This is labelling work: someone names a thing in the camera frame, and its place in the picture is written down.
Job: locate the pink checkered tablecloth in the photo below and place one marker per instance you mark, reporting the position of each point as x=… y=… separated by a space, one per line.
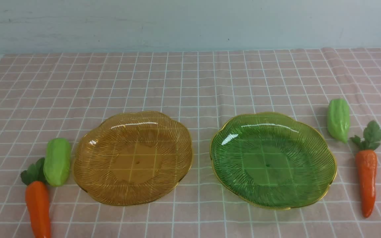
x=49 y=95

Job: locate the orange toy carrot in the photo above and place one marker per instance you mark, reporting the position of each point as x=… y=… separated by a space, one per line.
x=367 y=163
x=37 y=199

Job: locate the green toy gourd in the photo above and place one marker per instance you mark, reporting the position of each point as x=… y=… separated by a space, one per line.
x=57 y=161
x=338 y=119

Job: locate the amber ribbed plastic plate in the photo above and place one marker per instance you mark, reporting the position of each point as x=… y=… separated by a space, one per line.
x=133 y=158

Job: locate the green ribbed plastic plate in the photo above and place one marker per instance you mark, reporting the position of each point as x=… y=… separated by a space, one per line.
x=272 y=161

